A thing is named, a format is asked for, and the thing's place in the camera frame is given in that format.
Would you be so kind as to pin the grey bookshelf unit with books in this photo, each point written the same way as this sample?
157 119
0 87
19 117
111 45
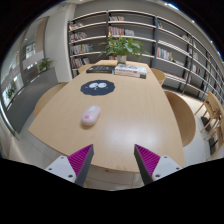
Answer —
131 24

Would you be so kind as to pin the white book with red lettering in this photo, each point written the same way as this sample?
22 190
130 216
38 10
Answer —
128 75

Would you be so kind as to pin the green floor plant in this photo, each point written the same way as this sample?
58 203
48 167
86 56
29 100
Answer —
45 64

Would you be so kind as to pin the black hardcover book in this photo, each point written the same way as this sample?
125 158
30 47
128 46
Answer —
100 69

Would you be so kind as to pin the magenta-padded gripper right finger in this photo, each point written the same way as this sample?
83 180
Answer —
149 161

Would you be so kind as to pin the round-backed wooden chair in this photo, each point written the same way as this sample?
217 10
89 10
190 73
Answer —
84 68
159 76
181 116
46 98

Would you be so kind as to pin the small green plant by window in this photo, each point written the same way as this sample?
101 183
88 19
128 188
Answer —
10 92

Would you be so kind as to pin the dark cloud-shaped mouse pad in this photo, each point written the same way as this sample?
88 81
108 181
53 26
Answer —
97 87

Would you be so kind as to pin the white book with illustrated cover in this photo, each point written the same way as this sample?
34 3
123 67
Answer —
130 68

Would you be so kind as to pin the pale pink computer mouse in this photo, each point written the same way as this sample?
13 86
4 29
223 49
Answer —
90 115

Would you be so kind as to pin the group of ceiling lights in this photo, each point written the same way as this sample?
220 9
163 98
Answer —
171 6

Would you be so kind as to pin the green potted plant white pot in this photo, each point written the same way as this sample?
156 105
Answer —
121 46

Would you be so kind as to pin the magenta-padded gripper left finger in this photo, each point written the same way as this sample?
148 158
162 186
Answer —
79 161

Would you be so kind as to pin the group of wooden slatted chairs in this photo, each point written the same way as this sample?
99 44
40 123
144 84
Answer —
213 108

